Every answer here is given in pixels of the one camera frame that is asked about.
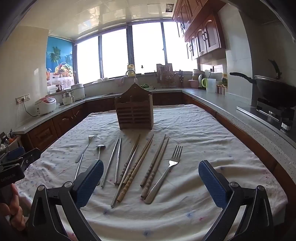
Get wall power outlet strip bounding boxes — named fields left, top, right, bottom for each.
left=16, top=93, right=31, bottom=104

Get white floral tablecloth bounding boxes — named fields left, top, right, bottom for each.
left=15, top=104, right=288, bottom=241

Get wooden upper cabinets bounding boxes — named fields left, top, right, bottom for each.
left=172, top=0, right=226, bottom=61

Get tropical fruit wall poster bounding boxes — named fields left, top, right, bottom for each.
left=46, top=36, right=76, bottom=91

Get small white electric pot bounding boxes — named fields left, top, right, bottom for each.
left=61, top=91, right=75, bottom=106

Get metal fork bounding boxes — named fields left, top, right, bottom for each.
left=144, top=145, right=183, bottom=204

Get black power cable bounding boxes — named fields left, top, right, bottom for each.
left=22, top=101, right=37, bottom=117

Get wooden cabinets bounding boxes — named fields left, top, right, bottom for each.
left=14, top=91, right=296, bottom=232
left=172, top=0, right=226, bottom=61

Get white pitcher with green handle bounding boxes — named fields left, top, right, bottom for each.
left=201, top=78, right=217, bottom=93

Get steel electric kettle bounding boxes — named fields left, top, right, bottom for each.
left=197, top=73, right=207, bottom=90

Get wooden utensil holder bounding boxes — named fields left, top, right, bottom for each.
left=114, top=83, right=154, bottom=131

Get row of condiment bottles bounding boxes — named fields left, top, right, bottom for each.
left=216, top=73, right=229, bottom=96

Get person's left hand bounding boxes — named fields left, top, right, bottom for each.
left=0, top=184, right=26, bottom=232

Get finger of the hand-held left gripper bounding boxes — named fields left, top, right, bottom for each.
left=21, top=148, right=42, bottom=171
left=2, top=146, right=25, bottom=164

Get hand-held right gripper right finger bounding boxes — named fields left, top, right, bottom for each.
left=198, top=160, right=274, bottom=241

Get brown carved wooden chopstick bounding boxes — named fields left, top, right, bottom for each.
left=141, top=137, right=170, bottom=199
left=140, top=134, right=166, bottom=188

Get wooden lower cabinets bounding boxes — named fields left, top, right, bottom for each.
left=14, top=91, right=296, bottom=232

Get kitchen window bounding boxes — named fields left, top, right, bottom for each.
left=73, top=20, right=198, bottom=85

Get dark wooden chopstick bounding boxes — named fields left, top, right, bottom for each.
left=117, top=134, right=141, bottom=185
left=110, top=144, right=139, bottom=208

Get beige ceramic jar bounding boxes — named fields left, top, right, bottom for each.
left=192, top=69, right=205, bottom=80

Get black wok with lid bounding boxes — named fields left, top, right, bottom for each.
left=229, top=59, right=296, bottom=109

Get short metal spoon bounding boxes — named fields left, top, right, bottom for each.
left=96, top=144, right=106, bottom=161

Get long metal spoon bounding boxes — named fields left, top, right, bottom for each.
left=73, top=134, right=98, bottom=182

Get range hood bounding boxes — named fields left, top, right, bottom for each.
left=225, top=0, right=296, bottom=26

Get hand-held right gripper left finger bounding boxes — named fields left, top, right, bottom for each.
left=27, top=159, right=104, bottom=241

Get white and red rice cooker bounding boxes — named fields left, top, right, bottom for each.
left=35, top=97, right=57, bottom=116

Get gas stove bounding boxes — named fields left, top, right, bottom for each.
left=236, top=97, right=295, bottom=133

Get light carved wooden chopstick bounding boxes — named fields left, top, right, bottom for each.
left=122, top=134, right=154, bottom=184
left=117, top=140, right=153, bottom=203

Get metal chopstick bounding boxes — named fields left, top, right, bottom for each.
left=101, top=138, right=119, bottom=188
left=114, top=137, right=122, bottom=185

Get metal kitchen faucet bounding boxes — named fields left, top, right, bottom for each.
left=125, top=69, right=137, bottom=84

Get large white steamer pot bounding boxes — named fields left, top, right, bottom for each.
left=70, top=83, right=86, bottom=101

